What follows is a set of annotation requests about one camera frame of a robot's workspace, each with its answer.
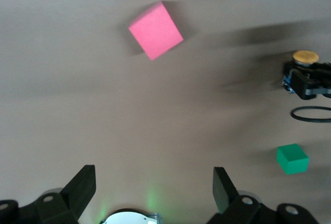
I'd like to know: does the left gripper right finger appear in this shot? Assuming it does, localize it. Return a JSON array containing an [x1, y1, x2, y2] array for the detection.
[[206, 167, 319, 224]]

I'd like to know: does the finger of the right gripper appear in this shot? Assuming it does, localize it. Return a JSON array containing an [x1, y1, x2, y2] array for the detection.
[[283, 62, 331, 78], [291, 69, 331, 101]]

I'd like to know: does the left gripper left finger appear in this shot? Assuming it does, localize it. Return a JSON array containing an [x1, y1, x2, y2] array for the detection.
[[0, 165, 97, 224]]

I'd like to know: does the orange push button switch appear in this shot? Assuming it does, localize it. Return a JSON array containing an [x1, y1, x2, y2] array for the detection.
[[281, 50, 320, 95]]

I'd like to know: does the green foam cube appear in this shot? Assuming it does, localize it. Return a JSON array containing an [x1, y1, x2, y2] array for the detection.
[[276, 143, 310, 175]]

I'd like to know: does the red foam cube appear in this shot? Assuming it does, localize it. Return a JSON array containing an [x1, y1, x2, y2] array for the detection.
[[127, 0, 184, 61]]

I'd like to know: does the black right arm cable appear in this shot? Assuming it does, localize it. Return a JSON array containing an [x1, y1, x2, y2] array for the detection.
[[290, 106, 331, 124]]

